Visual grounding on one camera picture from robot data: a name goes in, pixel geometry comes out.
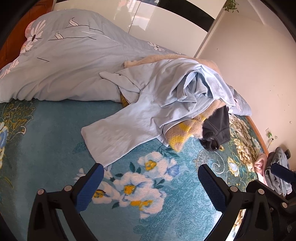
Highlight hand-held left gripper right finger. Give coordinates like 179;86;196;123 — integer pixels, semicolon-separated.
198;164;274;241

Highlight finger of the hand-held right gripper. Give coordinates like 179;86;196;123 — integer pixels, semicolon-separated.
266;193;296;241
270;163;296;184

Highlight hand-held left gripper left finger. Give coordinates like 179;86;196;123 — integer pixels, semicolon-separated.
27;163;105;241

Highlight light blue T-shirt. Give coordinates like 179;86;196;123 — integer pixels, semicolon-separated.
81;58;235;168

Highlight clothes hanging on chair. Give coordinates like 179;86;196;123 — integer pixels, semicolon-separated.
265;147;293;195

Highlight pink folded garment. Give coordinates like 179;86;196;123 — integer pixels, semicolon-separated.
254;152;270;186

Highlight teal floral bed blanket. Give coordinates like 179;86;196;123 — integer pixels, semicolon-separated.
0;98;270;241

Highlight beige yellow fuzzy sweater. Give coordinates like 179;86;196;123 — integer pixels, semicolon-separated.
120;54;228;153

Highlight dark grey garment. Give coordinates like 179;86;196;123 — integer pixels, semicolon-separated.
200;105;231;152

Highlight light blue floral quilt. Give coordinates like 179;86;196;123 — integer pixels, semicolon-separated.
0;9;252;116

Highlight wooden headboard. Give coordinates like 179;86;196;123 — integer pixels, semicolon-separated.
0;0;56;70

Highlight white glossy wardrobe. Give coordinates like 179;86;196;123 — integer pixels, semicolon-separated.
52;0;228;58

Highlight green potted plant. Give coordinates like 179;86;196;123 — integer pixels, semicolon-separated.
223;0;240;13

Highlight wooden bed frame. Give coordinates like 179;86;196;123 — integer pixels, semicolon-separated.
245;115;270;156

